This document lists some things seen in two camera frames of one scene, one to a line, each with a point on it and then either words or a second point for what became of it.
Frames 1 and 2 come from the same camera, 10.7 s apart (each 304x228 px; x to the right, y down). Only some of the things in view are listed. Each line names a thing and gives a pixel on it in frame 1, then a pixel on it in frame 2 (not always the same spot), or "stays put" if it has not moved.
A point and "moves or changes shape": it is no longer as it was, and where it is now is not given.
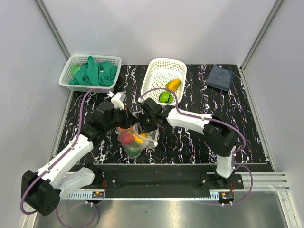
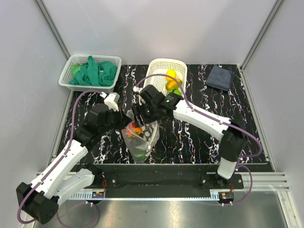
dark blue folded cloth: x=220 y=78 stays put
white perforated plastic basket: x=158 y=72 stays put
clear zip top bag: x=134 y=141 moves or changes shape
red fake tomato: x=126 y=137 -> x=133 y=130
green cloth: x=93 y=73 stays put
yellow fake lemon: x=140 y=138 -> x=171 y=72
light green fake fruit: x=74 y=68 stays put
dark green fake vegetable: x=133 y=151 -> x=139 y=158
